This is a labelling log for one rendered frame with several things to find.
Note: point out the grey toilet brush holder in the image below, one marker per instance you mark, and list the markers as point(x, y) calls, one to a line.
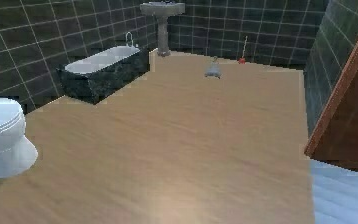
point(213, 70)

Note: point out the dark marble bathtub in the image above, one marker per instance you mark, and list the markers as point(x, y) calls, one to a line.
point(103, 75)

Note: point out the red plunger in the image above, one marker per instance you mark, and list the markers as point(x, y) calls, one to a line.
point(243, 55)

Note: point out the silver bathtub tap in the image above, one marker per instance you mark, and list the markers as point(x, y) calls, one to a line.
point(129, 39)

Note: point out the brown wooden room door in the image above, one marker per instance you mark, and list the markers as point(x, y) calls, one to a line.
point(348, 113)

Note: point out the white toilet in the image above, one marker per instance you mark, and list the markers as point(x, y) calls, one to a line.
point(4, 133)

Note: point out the grey pedestal sink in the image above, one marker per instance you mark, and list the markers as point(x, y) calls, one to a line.
point(162, 20)

